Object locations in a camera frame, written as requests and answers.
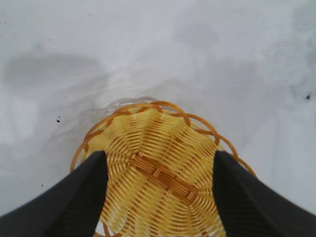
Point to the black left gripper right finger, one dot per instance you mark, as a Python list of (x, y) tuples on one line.
[(251, 205)]

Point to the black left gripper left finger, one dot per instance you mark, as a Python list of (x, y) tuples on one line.
[(61, 202)]

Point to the yellow woven plastic basket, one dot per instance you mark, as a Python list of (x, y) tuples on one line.
[(158, 148)]

